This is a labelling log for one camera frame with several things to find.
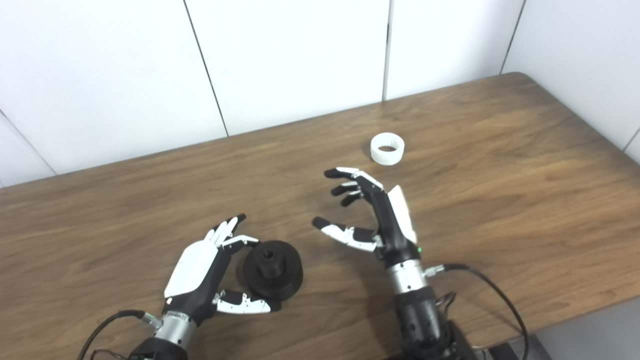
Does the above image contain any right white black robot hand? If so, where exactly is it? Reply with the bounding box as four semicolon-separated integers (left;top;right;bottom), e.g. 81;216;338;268
312;167;423;268

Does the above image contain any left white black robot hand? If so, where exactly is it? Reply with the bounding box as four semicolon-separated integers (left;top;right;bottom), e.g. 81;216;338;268
164;214;282;326

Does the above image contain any white plastic ring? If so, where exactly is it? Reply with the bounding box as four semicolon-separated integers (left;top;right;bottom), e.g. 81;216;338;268
370;132;406;166

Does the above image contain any round black stepped part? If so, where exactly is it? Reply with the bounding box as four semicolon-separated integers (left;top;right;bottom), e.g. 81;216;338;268
242;240;304;302

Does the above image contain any right arm thin wire bundle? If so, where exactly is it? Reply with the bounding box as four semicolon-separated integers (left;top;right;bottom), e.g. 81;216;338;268
435;291;457;316

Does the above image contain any arm thin wire bundle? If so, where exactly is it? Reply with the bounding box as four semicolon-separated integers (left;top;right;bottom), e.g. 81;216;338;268
87;349;131;360
435;291;457;316

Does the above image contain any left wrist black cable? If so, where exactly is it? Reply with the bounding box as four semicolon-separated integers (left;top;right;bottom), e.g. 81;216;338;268
76;309;163;360

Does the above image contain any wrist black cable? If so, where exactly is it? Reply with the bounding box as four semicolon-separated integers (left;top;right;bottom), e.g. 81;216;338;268
424;263;530;360
76;309;163;360

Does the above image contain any left arm thin wire bundle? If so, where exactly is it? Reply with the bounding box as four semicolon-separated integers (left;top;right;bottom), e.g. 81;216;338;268
87;349;131;360

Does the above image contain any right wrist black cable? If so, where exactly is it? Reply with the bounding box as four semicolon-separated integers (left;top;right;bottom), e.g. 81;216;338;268
424;263;530;360

